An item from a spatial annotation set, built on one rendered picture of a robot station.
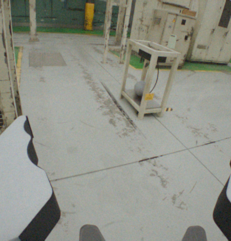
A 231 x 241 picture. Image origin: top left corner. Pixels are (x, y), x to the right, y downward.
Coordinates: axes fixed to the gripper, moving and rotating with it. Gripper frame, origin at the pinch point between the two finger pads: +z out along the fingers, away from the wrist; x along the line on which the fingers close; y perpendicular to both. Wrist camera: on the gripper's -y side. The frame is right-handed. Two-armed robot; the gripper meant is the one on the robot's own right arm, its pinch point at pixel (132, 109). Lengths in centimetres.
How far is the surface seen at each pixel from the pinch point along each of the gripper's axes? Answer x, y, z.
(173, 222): 35, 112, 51
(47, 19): -356, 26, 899
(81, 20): -210, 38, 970
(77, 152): -39, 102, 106
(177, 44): 124, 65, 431
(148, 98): 27, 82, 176
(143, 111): 23, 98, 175
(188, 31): 147, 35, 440
